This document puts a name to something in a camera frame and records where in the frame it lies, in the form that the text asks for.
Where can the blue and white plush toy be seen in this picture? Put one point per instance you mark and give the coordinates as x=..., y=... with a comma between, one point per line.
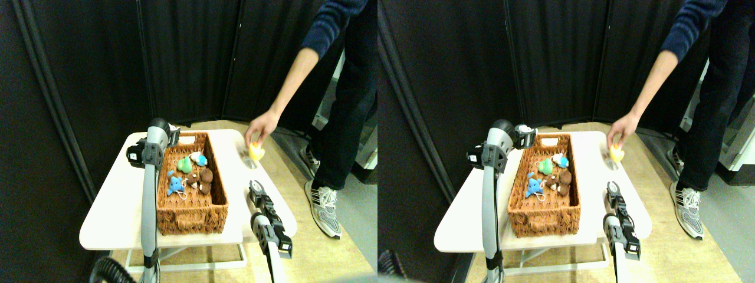
x=199, y=159
x=560, y=160

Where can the yellow plush toy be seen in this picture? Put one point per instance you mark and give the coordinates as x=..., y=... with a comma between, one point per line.
x=616, y=154
x=256, y=153

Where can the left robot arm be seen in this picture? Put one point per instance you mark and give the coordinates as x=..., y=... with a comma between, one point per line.
x=489, y=206
x=150, y=206

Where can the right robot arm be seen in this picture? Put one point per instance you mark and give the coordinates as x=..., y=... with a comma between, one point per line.
x=276, y=268
x=619, y=268

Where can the person's hand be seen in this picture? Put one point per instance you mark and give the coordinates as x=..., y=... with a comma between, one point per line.
x=262, y=127
x=622, y=130

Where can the green plush toy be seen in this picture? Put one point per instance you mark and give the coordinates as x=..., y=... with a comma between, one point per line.
x=545, y=167
x=183, y=165

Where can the brown wicker basket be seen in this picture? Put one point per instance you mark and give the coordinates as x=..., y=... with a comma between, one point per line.
x=191, y=212
x=542, y=215

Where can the low white table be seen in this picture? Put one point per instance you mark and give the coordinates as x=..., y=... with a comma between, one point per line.
x=463, y=200
x=112, y=200

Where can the grey curtain stand pole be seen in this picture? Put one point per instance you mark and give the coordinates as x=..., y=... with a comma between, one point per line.
x=420, y=118
x=52, y=88

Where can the person's legs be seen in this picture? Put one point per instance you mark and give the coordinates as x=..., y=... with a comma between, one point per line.
x=348, y=135
x=711, y=135

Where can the white shelf unit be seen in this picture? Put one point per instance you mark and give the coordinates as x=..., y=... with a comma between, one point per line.
x=742, y=154
x=368, y=144

